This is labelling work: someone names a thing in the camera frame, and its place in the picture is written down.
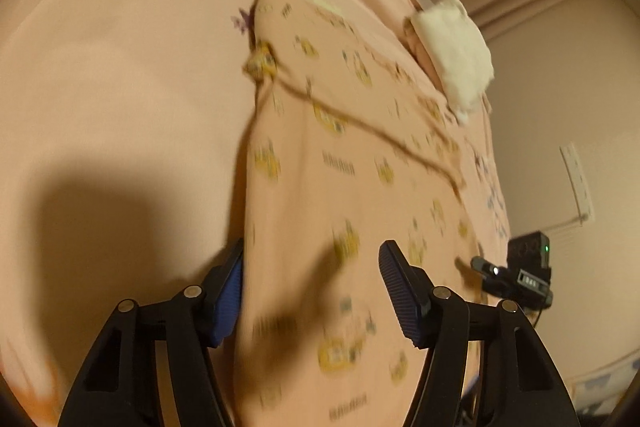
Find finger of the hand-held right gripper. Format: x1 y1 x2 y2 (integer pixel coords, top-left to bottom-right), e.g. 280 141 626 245
470 256 501 280

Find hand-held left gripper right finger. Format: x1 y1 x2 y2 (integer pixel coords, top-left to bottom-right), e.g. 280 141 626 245
378 240 582 427

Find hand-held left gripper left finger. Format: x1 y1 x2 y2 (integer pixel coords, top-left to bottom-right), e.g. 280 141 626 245
57 238 245 427

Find pink cartoon print pants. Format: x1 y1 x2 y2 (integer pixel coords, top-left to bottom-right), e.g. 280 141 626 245
235 0 516 427

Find light blue printed cloth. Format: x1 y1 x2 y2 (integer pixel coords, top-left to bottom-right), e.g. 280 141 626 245
570 352 640 413

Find folded white fleece garment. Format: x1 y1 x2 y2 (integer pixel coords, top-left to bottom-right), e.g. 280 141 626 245
404 0 496 125

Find pink printed bed sheet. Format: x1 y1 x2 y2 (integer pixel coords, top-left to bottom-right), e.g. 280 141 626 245
0 0 516 427

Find white wall cable cover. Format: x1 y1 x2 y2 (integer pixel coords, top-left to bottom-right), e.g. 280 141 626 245
560 142 596 223

